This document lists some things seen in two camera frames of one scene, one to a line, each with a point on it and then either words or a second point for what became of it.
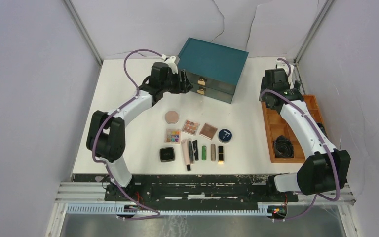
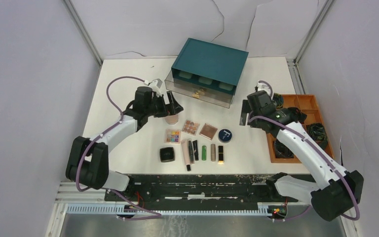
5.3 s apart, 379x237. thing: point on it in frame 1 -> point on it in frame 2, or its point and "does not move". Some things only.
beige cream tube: x=185 y=143 does not move
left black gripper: x=184 y=86 -> x=174 y=107
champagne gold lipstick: x=212 y=152 does not move
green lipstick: x=204 y=152 does not move
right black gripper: x=264 y=87 -> x=245 y=109
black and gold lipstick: x=220 y=155 does not move
